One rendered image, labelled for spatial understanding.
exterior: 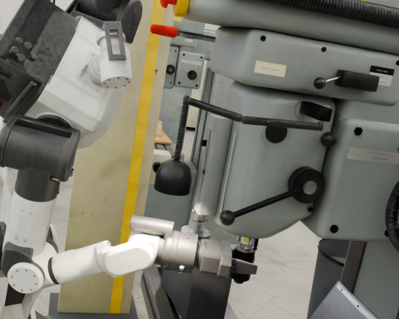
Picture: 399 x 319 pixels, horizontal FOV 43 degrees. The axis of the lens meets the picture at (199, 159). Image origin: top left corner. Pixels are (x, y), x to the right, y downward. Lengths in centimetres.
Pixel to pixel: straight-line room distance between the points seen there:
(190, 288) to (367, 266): 47
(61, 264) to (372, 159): 70
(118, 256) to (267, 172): 37
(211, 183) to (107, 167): 180
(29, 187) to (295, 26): 61
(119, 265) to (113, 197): 177
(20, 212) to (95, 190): 174
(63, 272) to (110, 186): 169
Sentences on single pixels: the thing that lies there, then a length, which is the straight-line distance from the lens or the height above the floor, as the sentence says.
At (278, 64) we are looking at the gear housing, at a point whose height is 167.
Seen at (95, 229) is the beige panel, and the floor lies 56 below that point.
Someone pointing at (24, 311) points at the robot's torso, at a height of 76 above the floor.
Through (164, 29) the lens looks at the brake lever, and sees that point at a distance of 108.
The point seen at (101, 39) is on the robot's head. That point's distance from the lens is 112.
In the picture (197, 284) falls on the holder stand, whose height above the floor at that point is 107.
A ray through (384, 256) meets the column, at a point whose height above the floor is 126.
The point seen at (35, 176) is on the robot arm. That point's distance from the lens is 108.
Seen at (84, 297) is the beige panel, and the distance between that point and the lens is 312.
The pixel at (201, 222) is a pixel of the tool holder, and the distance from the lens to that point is 146.
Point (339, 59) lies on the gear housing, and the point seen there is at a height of 170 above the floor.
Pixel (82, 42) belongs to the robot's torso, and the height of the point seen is 164.
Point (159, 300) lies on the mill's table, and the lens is 151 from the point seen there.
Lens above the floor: 169
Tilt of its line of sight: 13 degrees down
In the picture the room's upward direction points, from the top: 10 degrees clockwise
